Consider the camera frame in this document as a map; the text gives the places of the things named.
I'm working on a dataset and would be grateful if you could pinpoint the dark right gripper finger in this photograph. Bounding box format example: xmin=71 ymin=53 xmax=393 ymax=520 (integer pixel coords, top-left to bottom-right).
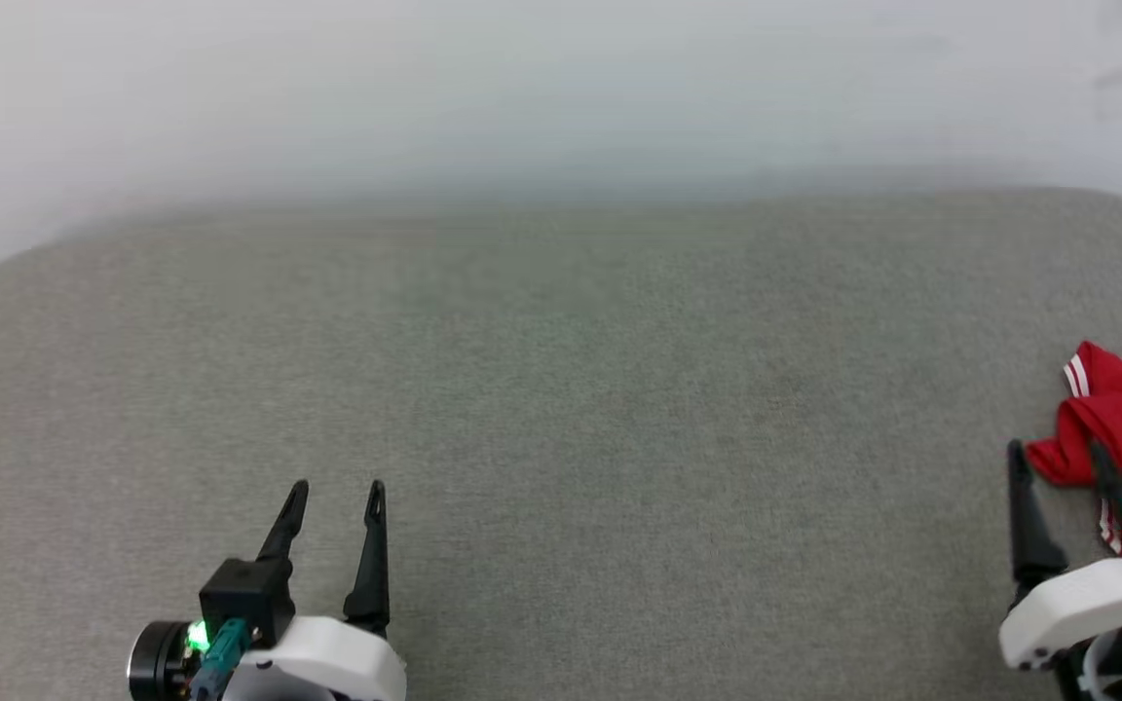
xmin=1087 ymin=440 xmax=1122 ymax=559
xmin=1005 ymin=439 xmax=1069 ymax=605

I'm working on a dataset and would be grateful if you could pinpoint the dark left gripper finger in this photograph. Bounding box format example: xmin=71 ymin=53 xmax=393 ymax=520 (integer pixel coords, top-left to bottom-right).
xmin=256 ymin=478 xmax=311 ymax=565
xmin=342 ymin=478 xmax=392 ymax=640

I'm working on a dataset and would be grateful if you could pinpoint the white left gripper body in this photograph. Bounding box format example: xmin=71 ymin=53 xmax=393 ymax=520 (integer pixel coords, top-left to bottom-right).
xmin=220 ymin=615 xmax=409 ymax=701

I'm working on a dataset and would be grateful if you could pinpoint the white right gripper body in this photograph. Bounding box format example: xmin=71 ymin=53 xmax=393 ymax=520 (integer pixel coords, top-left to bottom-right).
xmin=997 ymin=557 xmax=1122 ymax=673

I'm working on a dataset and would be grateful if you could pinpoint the teal left camera connector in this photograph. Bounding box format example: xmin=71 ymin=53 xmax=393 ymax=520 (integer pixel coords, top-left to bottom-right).
xmin=188 ymin=621 xmax=252 ymax=701

